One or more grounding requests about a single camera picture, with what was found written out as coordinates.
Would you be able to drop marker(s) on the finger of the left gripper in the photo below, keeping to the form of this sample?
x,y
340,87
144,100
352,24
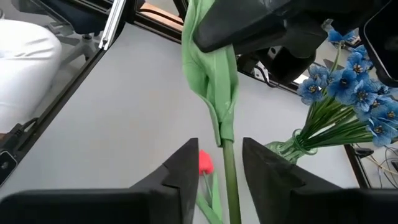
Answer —
x,y
239,21
295,37

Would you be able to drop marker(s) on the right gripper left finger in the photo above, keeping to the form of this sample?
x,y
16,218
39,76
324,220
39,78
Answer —
x,y
140,205

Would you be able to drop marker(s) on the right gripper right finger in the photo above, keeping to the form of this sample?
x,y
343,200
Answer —
x,y
295,202

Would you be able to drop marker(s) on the blue artificial flower bunch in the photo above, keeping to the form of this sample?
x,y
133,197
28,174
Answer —
x,y
381,130
311,90
357,63

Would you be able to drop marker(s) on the green artificial flower stem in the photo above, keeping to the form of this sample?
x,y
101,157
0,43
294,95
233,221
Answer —
x,y
214,77

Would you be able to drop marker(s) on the red-pink artificial tulip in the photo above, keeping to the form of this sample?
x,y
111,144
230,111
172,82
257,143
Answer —
x,y
206,161

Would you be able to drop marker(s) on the green glass vase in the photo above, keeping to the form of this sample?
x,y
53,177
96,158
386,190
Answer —
x,y
289,149

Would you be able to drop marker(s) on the silver aluminium profile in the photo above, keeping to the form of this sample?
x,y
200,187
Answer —
x,y
112,25

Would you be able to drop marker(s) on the dark blue office chair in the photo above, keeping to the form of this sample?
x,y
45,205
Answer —
x,y
77,15

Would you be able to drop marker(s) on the person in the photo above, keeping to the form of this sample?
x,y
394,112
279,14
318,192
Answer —
x,y
25,68

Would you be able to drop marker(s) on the black table frame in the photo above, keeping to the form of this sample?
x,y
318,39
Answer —
x,y
62,93

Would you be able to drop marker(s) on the small black camera box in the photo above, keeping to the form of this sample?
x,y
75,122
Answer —
x,y
7,165

